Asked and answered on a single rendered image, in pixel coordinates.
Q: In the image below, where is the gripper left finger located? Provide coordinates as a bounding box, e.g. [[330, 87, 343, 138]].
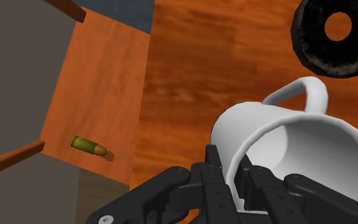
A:
[[85, 144, 242, 224]]

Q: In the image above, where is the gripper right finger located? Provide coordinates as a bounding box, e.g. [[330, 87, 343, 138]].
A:
[[235, 154, 358, 224]]

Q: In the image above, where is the white mug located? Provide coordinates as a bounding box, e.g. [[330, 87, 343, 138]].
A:
[[210, 76, 358, 216]]

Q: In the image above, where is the green brass cartridge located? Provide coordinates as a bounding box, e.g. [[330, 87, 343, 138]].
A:
[[70, 135, 109, 157]]

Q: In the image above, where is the black ring doughnut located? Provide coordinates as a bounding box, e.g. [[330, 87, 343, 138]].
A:
[[290, 0, 358, 79]]

